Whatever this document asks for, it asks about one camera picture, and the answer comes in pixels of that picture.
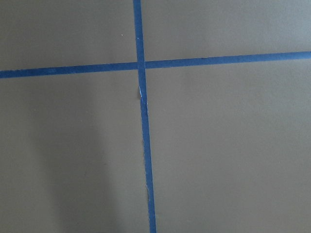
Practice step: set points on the brown paper table cover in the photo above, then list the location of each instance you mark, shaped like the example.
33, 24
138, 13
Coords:
155, 116

